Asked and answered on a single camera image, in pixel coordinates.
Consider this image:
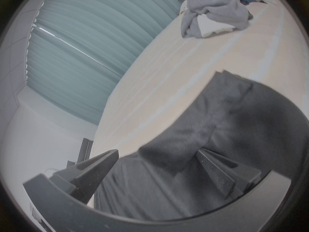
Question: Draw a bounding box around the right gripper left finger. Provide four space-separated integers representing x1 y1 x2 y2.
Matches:
49 149 119 205

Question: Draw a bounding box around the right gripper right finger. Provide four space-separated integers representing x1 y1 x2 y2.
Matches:
193 148 262 199

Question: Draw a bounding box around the black T-shirt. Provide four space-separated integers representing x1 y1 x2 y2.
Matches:
93 70 309 221

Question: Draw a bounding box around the bed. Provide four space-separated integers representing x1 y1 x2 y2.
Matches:
87 0 309 210

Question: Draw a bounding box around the black chest of drawers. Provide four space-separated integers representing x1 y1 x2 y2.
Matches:
77 138 94 164

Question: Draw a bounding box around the blue-green curtain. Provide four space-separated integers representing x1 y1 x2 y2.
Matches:
25 26 122 126
34 0 184 77

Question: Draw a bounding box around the black garment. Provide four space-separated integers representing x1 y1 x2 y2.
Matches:
240 0 254 20

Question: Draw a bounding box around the grey garment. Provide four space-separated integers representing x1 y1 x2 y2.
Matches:
181 0 250 39

